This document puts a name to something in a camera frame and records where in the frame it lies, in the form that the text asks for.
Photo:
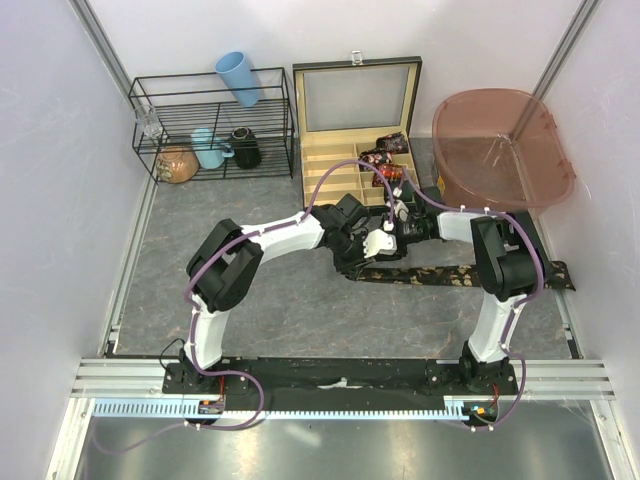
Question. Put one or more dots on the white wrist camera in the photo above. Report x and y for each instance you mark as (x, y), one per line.
(380, 241)
(399, 210)

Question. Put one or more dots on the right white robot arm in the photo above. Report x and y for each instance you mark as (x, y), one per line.
(511, 265)

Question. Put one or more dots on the black wooden tie box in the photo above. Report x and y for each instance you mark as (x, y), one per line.
(343, 107)

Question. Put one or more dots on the light blue cable duct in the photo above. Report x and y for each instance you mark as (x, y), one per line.
(195, 409)

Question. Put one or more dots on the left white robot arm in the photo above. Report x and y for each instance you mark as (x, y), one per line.
(223, 268)

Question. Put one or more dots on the red patterned rolled tie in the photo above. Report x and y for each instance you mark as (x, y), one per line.
(392, 173)

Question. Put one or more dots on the brown round vase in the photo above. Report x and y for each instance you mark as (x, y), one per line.
(176, 164)

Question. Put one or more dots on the clear glass cup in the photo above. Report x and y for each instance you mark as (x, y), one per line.
(147, 119)

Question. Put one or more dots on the dark floral necktie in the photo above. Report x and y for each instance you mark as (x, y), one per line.
(456, 276)

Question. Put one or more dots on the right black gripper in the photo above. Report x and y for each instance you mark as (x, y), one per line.
(401, 249)

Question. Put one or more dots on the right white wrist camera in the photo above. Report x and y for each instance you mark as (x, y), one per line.
(399, 210)

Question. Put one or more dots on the pink transparent plastic tub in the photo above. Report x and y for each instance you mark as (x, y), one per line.
(499, 148)

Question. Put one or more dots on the black wire rack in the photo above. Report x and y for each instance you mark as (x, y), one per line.
(185, 102)

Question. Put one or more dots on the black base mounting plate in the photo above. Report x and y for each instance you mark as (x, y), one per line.
(328, 382)

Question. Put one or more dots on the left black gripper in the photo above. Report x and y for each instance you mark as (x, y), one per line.
(354, 268)

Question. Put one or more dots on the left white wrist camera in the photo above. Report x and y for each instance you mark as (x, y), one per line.
(380, 241)

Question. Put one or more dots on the light blue mug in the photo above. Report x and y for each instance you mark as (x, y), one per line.
(211, 151)

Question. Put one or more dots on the black pink floral rolled tie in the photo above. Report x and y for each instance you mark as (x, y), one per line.
(376, 157)

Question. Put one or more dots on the blue plastic cup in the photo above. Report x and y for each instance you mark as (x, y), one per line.
(234, 70)

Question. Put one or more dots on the dark pink patterned rolled tie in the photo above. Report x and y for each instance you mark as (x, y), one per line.
(394, 143)

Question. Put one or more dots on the black ceramic jar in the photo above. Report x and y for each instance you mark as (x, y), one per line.
(245, 146)

